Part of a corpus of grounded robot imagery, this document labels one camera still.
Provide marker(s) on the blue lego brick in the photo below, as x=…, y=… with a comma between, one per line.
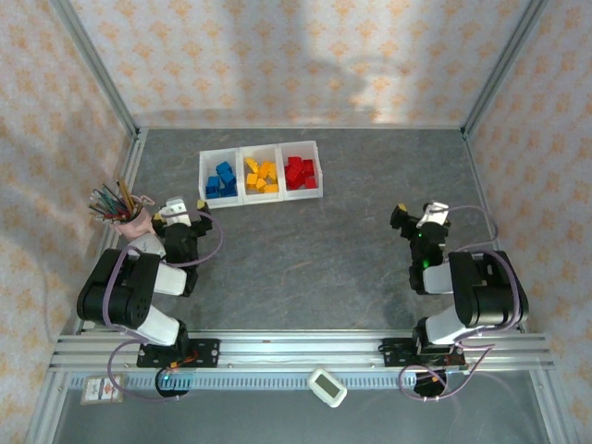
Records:
x=224, y=168
x=228, y=178
x=213, y=193
x=213, y=183
x=230, y=190

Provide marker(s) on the yellow lego brick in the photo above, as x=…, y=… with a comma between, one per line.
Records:
x=252, y=178
x=271, y=188
x=273, y=174
x=250, y=163
x=265, y=168

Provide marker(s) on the large red lego brick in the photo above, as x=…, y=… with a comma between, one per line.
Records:
x=297, y=185

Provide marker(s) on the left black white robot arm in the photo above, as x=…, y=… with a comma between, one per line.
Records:
x=134, y=300

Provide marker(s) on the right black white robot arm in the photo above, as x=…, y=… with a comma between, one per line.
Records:
x=485, y=296

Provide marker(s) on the pink pencil cup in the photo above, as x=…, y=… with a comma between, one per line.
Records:
x=134, y=226

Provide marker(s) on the yellow pencil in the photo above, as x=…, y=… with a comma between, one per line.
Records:
x=125, y=192

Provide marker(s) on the red pencil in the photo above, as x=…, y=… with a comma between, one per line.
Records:
x=113, y=217

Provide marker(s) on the white plastic bin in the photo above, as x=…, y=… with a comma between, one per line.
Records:
x=300, y=193
x=208, y=164
x=261, y=196

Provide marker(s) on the dark grey pencil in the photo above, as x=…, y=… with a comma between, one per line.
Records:
x=113, y=194

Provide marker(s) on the green pencil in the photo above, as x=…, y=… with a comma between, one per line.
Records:
x=110, y=198

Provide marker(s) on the blue pencil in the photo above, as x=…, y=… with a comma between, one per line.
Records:
x=106, y=205

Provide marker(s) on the red white label card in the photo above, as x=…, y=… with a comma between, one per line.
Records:
x=99, y=389

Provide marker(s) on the white digital timer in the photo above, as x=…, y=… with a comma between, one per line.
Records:
x=327, y=386

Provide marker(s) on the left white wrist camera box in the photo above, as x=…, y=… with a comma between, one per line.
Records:
x=173, y=209

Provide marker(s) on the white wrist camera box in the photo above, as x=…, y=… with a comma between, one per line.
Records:
x=435, y=212
x=173, y=209

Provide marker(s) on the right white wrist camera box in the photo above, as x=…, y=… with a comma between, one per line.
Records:
x=435, y=212

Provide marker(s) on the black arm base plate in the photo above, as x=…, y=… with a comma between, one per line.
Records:
x=393, y=351
x=208, y=351

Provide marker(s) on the aluminium rear rail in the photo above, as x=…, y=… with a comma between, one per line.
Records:
x=300, y=127

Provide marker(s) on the aluminium mounting rail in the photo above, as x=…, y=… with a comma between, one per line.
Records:
x=300, y=351

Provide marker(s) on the aluminium frame post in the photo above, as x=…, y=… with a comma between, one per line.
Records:
x=506, y=60
x=94, y=60

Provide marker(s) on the aluminium frame leg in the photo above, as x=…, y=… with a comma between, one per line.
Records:
x=46, y=407
x=548, y=407

